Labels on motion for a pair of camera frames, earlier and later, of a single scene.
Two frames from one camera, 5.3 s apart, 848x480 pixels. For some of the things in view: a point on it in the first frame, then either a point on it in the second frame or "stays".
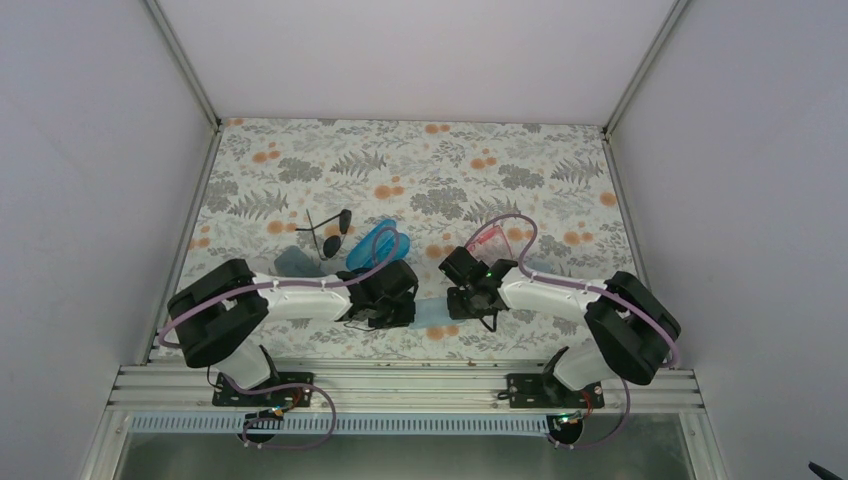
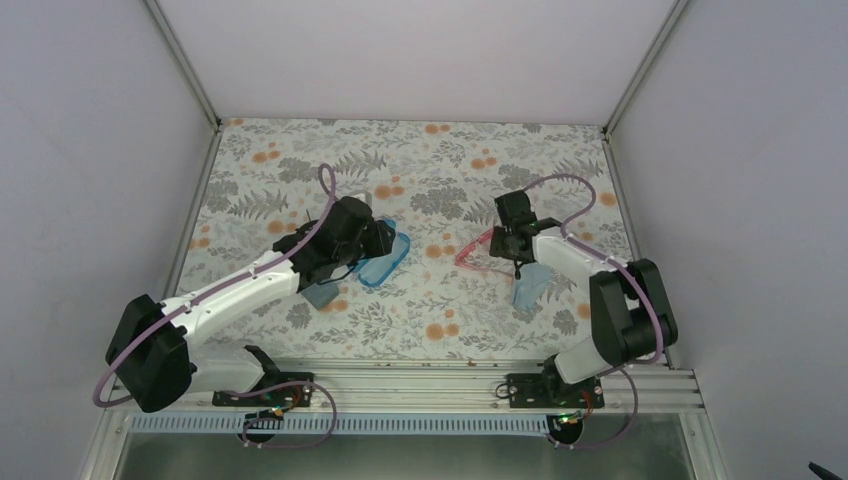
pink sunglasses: (489, 246) stays
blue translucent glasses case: (380, 244) stays
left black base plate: (225, 395) stays
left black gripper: (404, 318) to (380, 244)
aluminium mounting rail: (407, 388) stays
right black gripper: (456, 312) to (497, 247)
